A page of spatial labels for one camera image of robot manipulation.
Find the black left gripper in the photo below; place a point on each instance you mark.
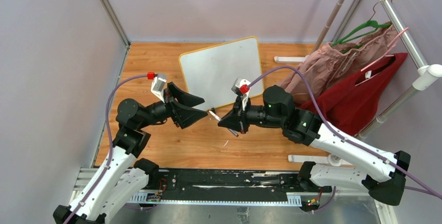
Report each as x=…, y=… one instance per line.
x=184, y=115

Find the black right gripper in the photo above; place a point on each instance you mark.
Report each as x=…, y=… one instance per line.
x=236, y=119

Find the yellow framed whiteboard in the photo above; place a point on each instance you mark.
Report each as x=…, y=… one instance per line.
x=210, y=72

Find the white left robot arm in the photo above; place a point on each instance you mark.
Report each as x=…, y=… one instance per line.
x=114, y=153

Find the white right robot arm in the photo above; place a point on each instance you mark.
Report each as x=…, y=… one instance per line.
x=380, y=173

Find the pink garment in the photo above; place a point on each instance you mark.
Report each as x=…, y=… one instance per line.
x=331, y=64

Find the red garment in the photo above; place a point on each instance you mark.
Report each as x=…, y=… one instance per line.
x=350, y=108

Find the green clothes hanger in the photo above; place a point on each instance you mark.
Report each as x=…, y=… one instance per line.
x=368, y=24

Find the pink clothes hanger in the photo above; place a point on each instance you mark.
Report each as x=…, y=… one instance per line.
x=367, y=72

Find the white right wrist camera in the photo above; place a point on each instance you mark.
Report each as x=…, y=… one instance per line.
x=241, y=88

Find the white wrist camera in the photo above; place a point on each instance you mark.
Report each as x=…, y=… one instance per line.
x=241, y=88
x=158, y=84

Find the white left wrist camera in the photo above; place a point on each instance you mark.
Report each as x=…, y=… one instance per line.
x=158, y=84

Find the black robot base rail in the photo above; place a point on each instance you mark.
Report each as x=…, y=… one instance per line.
x=145, y=188

